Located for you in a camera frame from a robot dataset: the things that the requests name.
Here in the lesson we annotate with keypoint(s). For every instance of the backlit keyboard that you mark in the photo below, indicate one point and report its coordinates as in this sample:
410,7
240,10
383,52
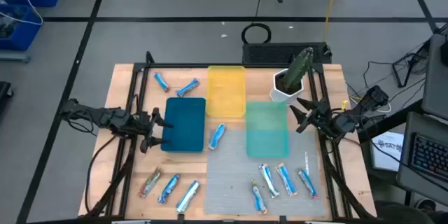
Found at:
430,155

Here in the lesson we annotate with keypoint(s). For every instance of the black perforated computer case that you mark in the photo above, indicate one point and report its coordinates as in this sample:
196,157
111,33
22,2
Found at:
266,53

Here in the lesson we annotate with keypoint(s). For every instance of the white printed paper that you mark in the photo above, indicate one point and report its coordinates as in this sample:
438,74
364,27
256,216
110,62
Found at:
385,154

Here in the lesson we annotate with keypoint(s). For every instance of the green cactus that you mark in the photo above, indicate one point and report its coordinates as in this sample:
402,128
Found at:
297,68

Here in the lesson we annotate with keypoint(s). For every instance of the grey desk top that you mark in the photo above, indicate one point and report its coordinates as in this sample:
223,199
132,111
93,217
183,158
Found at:
435,84
407,168

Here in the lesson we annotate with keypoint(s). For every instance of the grey woven mat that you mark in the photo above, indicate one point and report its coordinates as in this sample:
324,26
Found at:
231,182

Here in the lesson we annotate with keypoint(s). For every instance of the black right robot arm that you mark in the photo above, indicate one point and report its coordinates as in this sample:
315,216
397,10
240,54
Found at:
350,122

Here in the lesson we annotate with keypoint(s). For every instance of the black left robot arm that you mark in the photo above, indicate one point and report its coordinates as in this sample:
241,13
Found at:
105,117

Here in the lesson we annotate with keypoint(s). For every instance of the yellow plastic tray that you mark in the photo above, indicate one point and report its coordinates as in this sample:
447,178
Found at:
225,91

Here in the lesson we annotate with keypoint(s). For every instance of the blue plastic tray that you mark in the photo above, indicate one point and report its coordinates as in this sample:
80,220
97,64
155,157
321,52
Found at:
185,126

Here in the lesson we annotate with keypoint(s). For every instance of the person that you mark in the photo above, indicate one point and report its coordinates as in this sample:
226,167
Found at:
402,215

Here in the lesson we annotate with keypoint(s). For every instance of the white hexagonal pot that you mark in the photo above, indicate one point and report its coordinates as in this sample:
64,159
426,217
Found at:
280,96

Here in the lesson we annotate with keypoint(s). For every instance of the red silver candy bar wrapper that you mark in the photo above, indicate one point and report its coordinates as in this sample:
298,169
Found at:
150,182

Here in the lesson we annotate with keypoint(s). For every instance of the silver blue granola bar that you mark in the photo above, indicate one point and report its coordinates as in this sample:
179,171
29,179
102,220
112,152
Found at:
188,196

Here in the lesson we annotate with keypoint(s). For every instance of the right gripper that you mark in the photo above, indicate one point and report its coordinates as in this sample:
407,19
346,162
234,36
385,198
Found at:
320,119

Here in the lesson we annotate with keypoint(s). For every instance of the green plastic tray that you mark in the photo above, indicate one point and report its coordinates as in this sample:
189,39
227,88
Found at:
267,129

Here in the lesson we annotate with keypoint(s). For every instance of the blue orange granola bar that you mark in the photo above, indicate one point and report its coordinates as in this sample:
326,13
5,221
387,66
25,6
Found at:
286,179

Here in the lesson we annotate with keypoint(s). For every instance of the thin white strip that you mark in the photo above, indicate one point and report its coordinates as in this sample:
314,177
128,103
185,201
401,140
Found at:
306,164

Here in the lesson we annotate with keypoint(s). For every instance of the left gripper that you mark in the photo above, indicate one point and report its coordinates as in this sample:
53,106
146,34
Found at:
140,124

